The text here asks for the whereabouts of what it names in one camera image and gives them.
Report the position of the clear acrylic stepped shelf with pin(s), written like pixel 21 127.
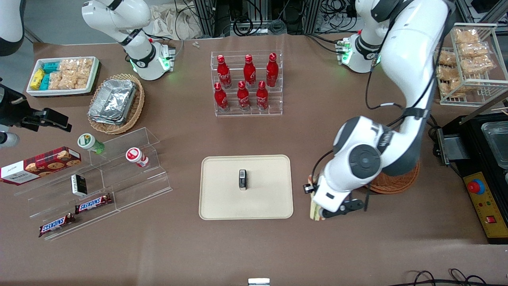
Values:
pixel 131 186

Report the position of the brown wicker basket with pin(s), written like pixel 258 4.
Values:
pixel 397 182

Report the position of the yellow snack pack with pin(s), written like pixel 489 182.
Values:
pixel 36 78

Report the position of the clear acrylic bottle rack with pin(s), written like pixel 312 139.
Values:
pixel 246 113

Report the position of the grey metal bracket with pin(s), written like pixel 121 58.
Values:
pixel 454 147

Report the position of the small black packet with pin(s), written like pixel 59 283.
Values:
pixel 242 179

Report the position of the red emergency stop button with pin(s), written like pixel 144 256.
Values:
pixel 476 186

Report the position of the grey metal bar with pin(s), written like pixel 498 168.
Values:
pixel 484 107

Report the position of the white plastic bin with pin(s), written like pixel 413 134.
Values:
pixel 59 92

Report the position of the aluminium frame post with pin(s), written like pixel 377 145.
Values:
pixel 208 18

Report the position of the Snickers chocolate bar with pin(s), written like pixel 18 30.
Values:
pixel 93 203
pixel 56 225

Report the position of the wooden sticks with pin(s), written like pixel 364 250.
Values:
pixel 501 107

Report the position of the small white box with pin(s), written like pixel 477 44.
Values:
pixel 258 282

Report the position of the sandwich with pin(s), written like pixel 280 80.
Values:
pixel 314 208

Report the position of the teal snack pack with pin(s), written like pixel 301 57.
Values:
pixel 44 82
pixel 50 66

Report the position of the aluminium foil tray stack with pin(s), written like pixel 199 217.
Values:
pixel 113 101

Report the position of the clear bag of crackers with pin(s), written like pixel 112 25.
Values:
pixel 446 58
pixel 81 81
pixel 473 49
pixel 447 72
pixel 478 64
pixel 69 65
pixel 452 86
pixel 55 80
pixel 465 35

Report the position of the red lid yogurt cup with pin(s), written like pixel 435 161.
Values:
pixel 135 155

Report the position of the black machine yellow panel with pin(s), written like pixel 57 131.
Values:
pixel 468 167

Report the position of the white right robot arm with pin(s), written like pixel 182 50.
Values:
pixel 119 16

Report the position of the beige crumpled cloth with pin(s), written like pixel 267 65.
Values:
pixel 170 24

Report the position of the light wicker basket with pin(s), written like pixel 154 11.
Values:
pixel 137 107

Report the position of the red cola bottle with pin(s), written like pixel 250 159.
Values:
pixel 243 97
pixel 262 96
pixel 249 72
pixel 220 99
pixel 272 71
pixel 224 73

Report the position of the red tartan cookie box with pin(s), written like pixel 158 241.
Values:
pixel 39 165

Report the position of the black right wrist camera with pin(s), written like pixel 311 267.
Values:
pixel 10 107

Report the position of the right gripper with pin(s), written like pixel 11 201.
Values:
pixel 12 108

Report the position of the black and white carton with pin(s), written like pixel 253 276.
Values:
pixel 79 185

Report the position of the green lid yogurt cup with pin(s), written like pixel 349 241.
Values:
pixel 87 142

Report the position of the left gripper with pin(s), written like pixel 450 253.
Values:
pixel 306 188

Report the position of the cream plastic serving tray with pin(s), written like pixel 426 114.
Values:
pixel 222 198

